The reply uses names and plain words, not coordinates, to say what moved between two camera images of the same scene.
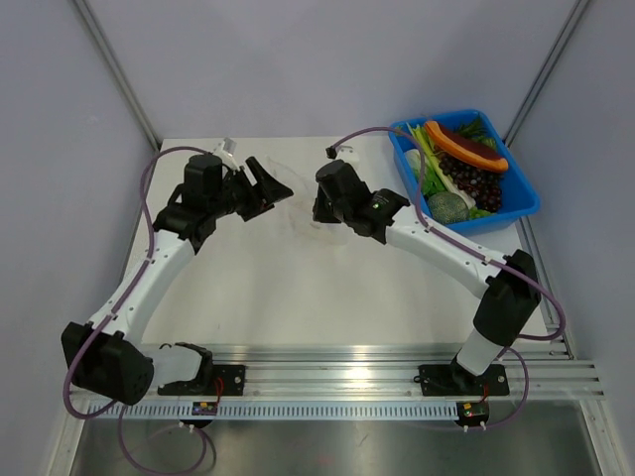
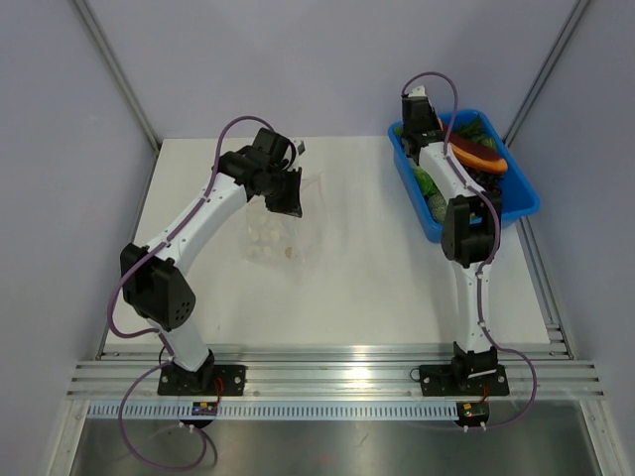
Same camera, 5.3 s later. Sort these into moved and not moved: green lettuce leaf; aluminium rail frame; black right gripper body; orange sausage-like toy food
Moved: black right gripper body
Not moved: aluminium rail frame; green lettuce leaf; orange sausage-like toy food
